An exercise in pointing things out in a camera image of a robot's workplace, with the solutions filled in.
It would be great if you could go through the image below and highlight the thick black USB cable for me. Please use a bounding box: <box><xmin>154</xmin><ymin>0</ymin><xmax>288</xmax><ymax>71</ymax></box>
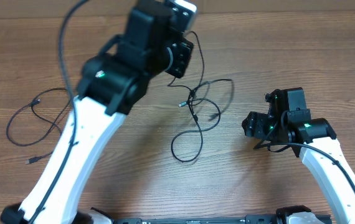
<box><xmin>167</xmin><ymin>30</ymin><xmax>235</xmax><ymax>164</ymax></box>

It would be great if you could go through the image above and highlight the thin black USB cable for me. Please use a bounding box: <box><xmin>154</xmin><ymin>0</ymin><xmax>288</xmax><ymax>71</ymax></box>
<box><xmin>5</xmin><ymin>87</ymin><xmax>72</xmax><ymax>165</ymax></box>

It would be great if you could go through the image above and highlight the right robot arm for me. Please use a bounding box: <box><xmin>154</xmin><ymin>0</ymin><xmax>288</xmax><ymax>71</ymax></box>
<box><xmin>242</xmin><ymin>87</ymin><xmax>355</xmax><ymax>223</ymax></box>

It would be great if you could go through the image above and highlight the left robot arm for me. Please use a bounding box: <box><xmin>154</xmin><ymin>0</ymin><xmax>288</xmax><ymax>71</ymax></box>
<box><xmin>0</xmin><ymin>0</ymin><xmax>197</xmax><ymax>223</ymax></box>

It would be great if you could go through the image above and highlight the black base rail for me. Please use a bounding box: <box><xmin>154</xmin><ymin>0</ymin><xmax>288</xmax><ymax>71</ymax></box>
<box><xmin>114</xmin><ymin>215</ymin><xmax>280</xmax><ymax>224</ymax></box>

